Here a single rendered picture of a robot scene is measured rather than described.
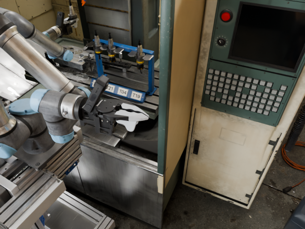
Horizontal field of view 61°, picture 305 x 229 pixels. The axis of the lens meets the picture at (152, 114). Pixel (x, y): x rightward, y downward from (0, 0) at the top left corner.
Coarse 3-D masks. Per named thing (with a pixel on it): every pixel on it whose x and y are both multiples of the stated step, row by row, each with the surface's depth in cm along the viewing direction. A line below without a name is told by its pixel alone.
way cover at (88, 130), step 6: (78, 120) 194; (78, 126) 190; (84, 126) 191; (90, 126) 191; (120, 126) 193; (84, 132) 187; (90, 132) 187; (114, 132) 188; (120, 132) 189; (126, 132) 190; (96, 138) 184; (102, 138) 185; (108, 138) 186; (114, 138) 186; (120, 138) 187; (114, 144) 182
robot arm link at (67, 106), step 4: (64, 96) 76; (68, 96) 76; (72, 96) 76; (76, 96) 76; (80, 96) 77; (64, 100) 75; (68, 100) 75; (72, 100) 75; (76, 100) 76; (64, 104) 75; (68, 104) 75; (72, 104) 75; (64, 108) 75; (68, 108) 75; (72, 108) 75; (64, 112) 75; (68, 112) 75; (72, 112) 75; (64, 116) 77; (68, 116) 77; (72, 116) 76
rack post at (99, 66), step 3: (96, 54) 192; (96, 57) 194; (96, 60) 196; (99, 60) 196; (96, 63) 198; (99, 63) 197; (99, 66) 199; (102, 66) 202; (99, 69) 200; (102, 69) 203; (99, 72) 202; (102, 72) 204; (99, 75) 205; (105, 75) 209; (96, 78) 206
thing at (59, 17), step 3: (57, 12) 183; (60, 12) 182; (63, 12) 184; (57, 15) 184; (60, 15) 183; (63, 15) 184; (57, 18) 184; (60, 18) 183; (63, 18) 184; (57, 21) 184; (60, 21) 184; (63, 21) 185; (57, 24) 185; (60, 24) 184; (63, 24) 186; (60, 27) 184
